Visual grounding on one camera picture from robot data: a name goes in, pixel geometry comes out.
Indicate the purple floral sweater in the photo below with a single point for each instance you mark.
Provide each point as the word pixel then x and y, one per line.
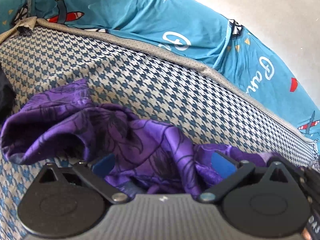
pixel 150 140

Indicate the houndstooth mattress cover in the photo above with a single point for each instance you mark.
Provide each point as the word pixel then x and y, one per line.
pixel 125 75

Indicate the black garment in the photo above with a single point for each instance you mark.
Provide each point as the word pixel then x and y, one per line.
pixel 6 97

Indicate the blue airplane print bed sheet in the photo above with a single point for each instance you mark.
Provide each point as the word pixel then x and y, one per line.
pixel 140 17

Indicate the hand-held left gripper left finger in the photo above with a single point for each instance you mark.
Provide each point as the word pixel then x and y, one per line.
pixel 102 163

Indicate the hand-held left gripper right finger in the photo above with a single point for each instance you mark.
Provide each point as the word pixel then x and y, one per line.
pixel 222 165

